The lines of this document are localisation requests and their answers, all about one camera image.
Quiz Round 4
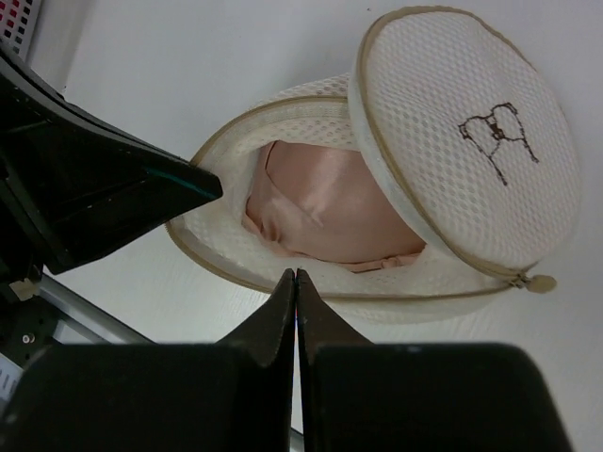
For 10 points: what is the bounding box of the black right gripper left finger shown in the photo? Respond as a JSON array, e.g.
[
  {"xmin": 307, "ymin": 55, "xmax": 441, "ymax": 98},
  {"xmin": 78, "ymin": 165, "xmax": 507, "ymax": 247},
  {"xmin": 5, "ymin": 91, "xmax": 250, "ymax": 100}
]
[{"xmin": 1, "ymin": 270, "xmax": 295, "ymax": 451}]

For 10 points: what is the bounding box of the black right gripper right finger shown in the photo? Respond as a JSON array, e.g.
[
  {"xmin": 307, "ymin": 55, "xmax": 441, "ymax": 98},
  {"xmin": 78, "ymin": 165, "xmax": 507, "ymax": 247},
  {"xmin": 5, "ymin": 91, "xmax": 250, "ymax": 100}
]
[{"xmin": 296, "ymin": 271, "xmax": 572, "ymax": 451}]

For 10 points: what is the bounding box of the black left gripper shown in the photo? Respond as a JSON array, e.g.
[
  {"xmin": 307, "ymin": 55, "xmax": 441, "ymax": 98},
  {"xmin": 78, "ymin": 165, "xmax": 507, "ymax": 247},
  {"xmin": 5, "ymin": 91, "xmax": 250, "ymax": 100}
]
[{"xmin": 1, "ymin": 47, "xmax": 222, "ymax": 367}]

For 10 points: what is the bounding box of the pink satin bra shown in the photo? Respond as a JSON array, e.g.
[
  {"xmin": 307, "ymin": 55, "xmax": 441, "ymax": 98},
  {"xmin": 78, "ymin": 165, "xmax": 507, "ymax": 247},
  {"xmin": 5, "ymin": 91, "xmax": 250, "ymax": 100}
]
[{"xmin": 242, "ymin": 140, "xmax": 426, "ymax": 273}]

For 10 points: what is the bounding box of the round beige mesh laundry bag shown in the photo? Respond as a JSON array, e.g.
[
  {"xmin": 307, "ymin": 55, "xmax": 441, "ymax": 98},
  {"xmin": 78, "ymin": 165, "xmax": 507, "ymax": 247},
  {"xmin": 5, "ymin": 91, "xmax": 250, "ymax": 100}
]
[{"xmin": 167, "ymin": 7, "xmax": 580, "ymax": 323}]

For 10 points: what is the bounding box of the white plastic basket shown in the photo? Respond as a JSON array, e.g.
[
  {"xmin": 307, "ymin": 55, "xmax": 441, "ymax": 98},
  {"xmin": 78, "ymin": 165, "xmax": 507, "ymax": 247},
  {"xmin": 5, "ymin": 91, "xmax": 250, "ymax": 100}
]
[{"xmin": 0, "ymin": 0, "xmax": 43, "ymax": 61}]

